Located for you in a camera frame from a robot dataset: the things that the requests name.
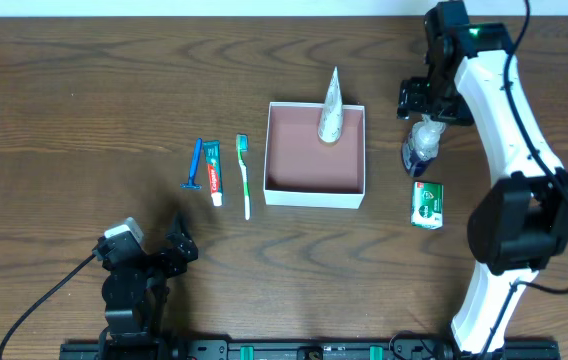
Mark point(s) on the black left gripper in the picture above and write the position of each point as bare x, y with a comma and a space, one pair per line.
165, 257

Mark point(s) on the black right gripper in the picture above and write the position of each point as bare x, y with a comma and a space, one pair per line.
415, 98

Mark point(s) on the blue disposable razor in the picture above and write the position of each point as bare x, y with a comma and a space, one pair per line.
191, 182

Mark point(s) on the green red toothpaste tube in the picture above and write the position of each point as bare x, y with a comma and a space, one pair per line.
212, 155

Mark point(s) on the white lotion tube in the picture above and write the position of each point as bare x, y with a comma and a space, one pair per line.
331, 119

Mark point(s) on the green soap bar box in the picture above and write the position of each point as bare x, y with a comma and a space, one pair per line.
427, 205

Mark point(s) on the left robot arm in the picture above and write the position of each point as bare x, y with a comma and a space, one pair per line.
136, 290

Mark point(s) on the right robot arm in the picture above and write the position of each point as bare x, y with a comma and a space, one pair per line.
522, 222

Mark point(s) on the green white toothbrush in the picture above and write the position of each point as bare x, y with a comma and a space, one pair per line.
241, 148

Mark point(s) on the white open cardboard box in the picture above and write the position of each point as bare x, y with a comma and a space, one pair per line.
299, 170

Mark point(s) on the black mounting rail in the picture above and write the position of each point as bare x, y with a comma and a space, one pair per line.
309, 350

